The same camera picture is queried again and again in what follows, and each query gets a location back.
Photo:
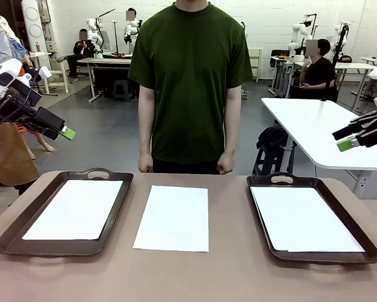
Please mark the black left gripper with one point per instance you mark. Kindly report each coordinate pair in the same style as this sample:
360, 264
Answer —
18, 108

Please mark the white A4 paper stack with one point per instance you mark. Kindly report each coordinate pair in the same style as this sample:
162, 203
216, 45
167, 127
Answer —
172, 220

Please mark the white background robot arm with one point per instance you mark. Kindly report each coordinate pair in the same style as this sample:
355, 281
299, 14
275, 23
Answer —
296, 34
338, 34

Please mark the person right forearm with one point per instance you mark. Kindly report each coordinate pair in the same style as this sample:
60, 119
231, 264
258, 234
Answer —
145, 122

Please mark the person left forearm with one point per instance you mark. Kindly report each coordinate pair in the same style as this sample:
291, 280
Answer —
231, 122

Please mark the person right hand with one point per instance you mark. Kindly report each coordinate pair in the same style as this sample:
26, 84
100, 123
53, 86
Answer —
146, 163

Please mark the person left hand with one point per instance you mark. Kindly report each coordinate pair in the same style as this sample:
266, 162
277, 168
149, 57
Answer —
226, 163

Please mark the white tilted table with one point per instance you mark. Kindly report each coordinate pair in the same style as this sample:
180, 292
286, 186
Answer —
307, 126

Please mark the white wooden chair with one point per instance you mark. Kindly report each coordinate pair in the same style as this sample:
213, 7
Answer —
59, 80

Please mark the person in brown apron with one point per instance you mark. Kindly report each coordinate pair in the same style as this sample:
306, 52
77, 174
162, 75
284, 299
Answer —
9, 157

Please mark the seated person black shirt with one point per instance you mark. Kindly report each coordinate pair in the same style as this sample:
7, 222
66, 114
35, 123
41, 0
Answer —
320, 75

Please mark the white background tables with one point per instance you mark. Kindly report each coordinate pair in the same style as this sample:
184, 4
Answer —
355, 66

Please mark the seated person in black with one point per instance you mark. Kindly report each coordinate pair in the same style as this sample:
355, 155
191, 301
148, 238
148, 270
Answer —
81, 56

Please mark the black bag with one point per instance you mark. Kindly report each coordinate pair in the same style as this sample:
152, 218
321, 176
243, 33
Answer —
273, 136

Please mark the dark plastic stool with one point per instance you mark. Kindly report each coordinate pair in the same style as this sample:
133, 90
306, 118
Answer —
123, 90

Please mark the black step stool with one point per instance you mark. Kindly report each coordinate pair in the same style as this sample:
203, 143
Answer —
270, 162

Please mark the black pole stand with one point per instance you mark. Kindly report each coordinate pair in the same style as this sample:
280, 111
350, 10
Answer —
340, 47

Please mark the brown-topped background table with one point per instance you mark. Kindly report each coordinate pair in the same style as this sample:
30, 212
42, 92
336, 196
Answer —
112, 62

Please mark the white standing air conditioner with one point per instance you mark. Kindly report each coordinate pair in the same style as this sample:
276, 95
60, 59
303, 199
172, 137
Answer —
34, 28

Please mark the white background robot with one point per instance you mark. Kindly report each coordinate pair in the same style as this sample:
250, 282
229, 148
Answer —
95, 31
131, 30

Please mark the dark brown serving tray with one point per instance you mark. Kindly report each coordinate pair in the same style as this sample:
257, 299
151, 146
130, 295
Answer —
326, 258
49, 248

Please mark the person black trousers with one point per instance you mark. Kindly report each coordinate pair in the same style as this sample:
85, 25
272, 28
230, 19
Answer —
188, 168

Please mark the person torso green t-shirt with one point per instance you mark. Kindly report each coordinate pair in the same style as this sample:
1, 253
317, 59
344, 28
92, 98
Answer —
189, 78

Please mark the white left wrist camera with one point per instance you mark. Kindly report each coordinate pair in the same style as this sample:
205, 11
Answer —
45, 72

